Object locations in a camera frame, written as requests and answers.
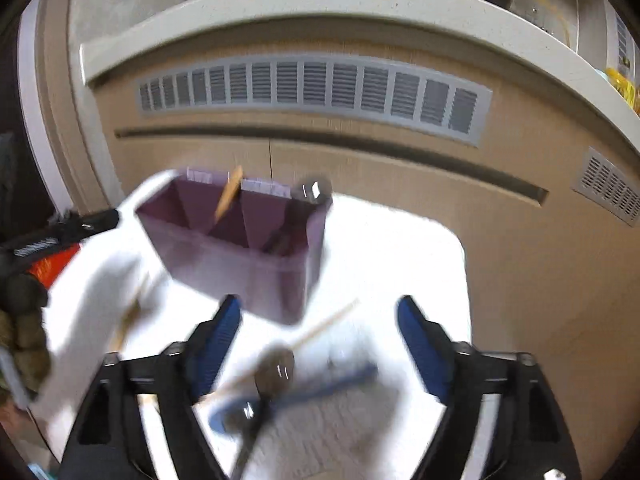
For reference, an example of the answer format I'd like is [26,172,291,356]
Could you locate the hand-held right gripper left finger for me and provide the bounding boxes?
[59,294,244,480]

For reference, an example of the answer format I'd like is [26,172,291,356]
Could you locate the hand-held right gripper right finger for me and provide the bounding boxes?
[396,294,582,480]

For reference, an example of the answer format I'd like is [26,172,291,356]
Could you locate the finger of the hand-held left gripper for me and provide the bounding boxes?
[46,208,121,241]

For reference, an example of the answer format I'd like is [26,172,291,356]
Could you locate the metal spoon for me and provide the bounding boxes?
[231,345,297,480]
[262,177,333,256]

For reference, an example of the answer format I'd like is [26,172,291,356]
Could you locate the purple plastic utensil holder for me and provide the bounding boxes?
[135,167,334,326]

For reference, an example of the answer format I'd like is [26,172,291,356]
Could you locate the wooden chopstick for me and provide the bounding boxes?
[290,297,361,352]
[214,165,244,223]
[107,272,151,353]

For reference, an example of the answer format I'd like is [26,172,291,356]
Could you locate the blue-handled spoon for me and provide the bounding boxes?
[207,364,379,436]

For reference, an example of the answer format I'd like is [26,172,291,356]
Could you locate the person's left hand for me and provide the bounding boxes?
[0,274,54,402]

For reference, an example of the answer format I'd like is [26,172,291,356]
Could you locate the white lace tablecloth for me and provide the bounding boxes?
[30,170,473,480]

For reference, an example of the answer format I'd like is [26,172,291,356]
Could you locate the small grey vent grille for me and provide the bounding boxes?
[572,147,640,226]

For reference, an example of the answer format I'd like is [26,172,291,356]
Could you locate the long grey vent grille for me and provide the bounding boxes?
[136,54,493,148]

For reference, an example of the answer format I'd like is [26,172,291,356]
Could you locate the yellow packet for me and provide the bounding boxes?
[605,67,640,113]

